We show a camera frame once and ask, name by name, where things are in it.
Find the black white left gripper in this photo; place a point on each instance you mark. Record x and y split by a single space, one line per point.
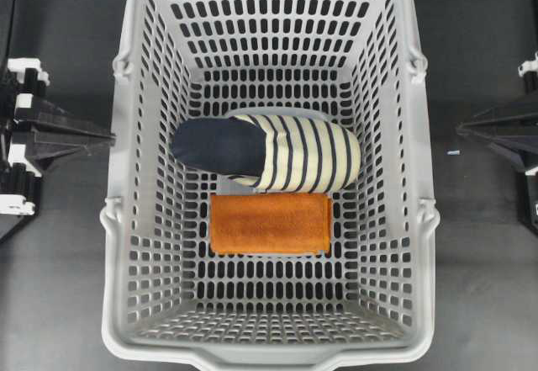
59 136

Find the grey plastic shopping basket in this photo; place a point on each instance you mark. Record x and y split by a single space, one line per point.
319 73

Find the folded orange cloth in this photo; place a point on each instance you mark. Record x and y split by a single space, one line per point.
288 224

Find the navy cream striped slipper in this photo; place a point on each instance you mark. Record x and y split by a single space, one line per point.
271 152

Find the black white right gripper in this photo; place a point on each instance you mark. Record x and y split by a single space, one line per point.
511 132

